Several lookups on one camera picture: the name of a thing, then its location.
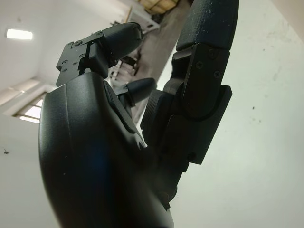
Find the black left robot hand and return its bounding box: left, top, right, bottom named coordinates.
left=39, top=0, right=239, bottom=228

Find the window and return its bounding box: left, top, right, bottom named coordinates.
left=13, top=98, right=45, bottom=124

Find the ceiling light panel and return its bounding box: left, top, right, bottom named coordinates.
left=6, top=28, right=34, bottom=40

